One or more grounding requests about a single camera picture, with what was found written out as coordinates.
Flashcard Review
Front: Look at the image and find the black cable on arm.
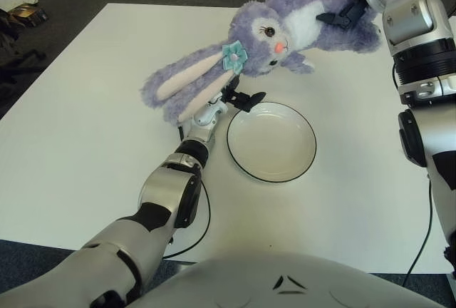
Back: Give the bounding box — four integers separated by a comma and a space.
391, 61, 435, 284
162, 122, 212, 260

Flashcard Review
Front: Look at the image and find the white cloth on floor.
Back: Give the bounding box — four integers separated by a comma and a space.
0, 0, 39, 13

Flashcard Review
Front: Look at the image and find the purple plush bunny doll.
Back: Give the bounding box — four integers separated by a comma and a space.
140, 0, 383, 125

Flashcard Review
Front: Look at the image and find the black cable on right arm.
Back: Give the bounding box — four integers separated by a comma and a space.
391, 61, 435, 284

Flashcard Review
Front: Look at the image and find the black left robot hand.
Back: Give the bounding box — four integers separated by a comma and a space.
217, 76, 266, 113

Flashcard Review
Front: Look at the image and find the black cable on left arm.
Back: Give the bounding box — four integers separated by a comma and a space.
162, 122, 212, 260

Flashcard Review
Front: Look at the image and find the black chair base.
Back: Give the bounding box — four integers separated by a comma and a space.
0, 10, 47, 84

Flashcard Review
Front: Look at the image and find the dark box on floor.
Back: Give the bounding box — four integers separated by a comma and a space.
9, 4, 49, 26

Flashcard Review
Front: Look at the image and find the grey robot torso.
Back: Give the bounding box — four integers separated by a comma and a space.
131, 250, 456, 308

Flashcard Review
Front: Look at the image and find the white plate with black rim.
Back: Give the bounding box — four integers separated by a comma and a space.
226, 101, 318, 183

